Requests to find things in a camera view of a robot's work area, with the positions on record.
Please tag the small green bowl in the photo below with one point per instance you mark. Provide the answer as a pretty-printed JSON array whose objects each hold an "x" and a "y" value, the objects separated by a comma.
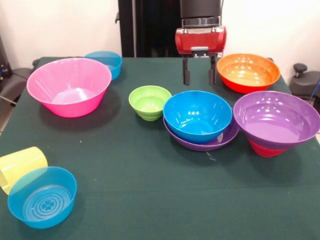
[{"x": 150, "y": 102}]

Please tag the large pink bowl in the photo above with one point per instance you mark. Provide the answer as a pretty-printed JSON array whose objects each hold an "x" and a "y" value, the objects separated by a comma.
[{"x": 70, "y": 85}]

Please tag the translucent yellow cup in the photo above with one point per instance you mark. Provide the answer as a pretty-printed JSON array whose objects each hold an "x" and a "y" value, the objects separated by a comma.
[{"x": 17, "y": 165}]

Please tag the orange bowl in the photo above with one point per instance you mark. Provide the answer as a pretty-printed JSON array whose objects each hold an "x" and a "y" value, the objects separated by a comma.
[{"x": 247, "y": 75}]

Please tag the small pink-red bowl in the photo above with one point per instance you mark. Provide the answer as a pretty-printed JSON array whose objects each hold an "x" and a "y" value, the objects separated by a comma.
[{"x": 267, "y": 151}]

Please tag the black grey chair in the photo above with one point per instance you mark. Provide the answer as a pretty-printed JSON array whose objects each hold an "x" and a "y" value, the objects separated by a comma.
[
  {"x": 13, "y": 83},
  {"x": 303, "y": 80}
]

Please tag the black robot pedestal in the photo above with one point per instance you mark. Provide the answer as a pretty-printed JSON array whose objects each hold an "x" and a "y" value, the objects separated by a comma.
[{"x": 155, "y": 27}]

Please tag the dark green table cloth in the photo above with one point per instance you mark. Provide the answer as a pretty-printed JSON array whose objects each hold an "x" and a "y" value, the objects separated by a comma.
[{"x": 150, "y": 175}]

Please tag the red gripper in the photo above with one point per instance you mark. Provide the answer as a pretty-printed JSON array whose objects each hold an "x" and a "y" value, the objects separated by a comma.
[{"x": 200, "y": 41}]

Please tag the purple bowl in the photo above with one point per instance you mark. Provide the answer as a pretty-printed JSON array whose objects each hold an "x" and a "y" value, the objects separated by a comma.
[
  {"x": 200, "y": 147},
  {"x": 275, "y": 120}
]

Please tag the translucent blue small bowl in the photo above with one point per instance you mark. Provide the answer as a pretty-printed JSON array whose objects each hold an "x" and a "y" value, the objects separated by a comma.
[
  {"x": 42, "y": 200},
  {"x": 115, "y": 65}
]

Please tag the black equipment box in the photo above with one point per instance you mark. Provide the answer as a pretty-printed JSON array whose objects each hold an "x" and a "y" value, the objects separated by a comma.
[{"x": 4, "y": 65}]

